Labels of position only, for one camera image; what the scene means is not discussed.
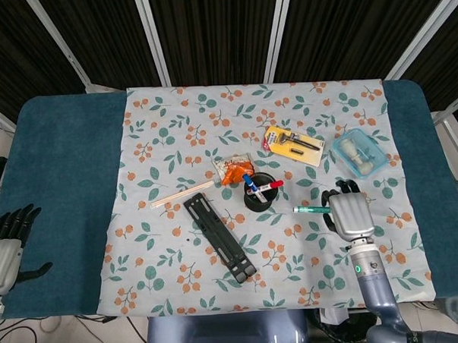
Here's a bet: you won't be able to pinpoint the floral orange-berry tablecloth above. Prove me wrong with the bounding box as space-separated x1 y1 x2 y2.
87 74 437 321

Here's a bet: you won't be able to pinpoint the white partition frame post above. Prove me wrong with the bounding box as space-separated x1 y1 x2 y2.
382 0 458 81
261 0 297 83
133 0 172 89
25 0 96 96

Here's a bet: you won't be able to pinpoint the yellow razor blister pack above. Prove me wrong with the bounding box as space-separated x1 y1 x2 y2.
261 124 326 170

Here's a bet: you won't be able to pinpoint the blue-capped whiteboard marker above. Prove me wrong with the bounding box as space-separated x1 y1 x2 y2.
242 172 264 203

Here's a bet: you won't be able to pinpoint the green pen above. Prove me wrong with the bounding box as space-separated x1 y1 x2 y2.
293 203 332 216

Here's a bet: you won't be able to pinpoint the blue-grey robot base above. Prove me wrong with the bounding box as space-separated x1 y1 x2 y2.
145 310 310 343

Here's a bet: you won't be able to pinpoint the black mesh pen holder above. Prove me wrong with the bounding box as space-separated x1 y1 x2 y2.
242 171 280 213

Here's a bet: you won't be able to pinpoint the teal table cover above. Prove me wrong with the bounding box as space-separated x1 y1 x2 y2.
0 77 445 323

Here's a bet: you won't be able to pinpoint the black floor cable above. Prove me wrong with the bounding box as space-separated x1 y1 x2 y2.
0 311 148 343

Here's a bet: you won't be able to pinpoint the white plastic handled tool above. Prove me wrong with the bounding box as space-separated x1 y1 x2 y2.
340 136 378 175

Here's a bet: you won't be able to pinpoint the clear blue-lidded plastic box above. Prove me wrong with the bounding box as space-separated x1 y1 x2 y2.
331 128 390 181

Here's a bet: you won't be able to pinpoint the right silver-black robot hand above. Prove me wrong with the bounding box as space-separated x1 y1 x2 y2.
320 178 377 244

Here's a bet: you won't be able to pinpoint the red-capped whiteboard marker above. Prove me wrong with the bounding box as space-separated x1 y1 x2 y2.
246 179 286 197

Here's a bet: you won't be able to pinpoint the left silver-black robot hand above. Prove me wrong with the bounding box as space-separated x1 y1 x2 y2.
0 203 55 294

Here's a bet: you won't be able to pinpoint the black folding laptop stand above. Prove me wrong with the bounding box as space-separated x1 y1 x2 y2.
182 190 257 285

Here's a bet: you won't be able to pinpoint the wrapped wooden chopsticks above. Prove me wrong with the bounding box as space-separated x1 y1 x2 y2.
149 180 215 210

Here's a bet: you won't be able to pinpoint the orange snack packet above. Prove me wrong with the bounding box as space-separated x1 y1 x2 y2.
211 153 255 187

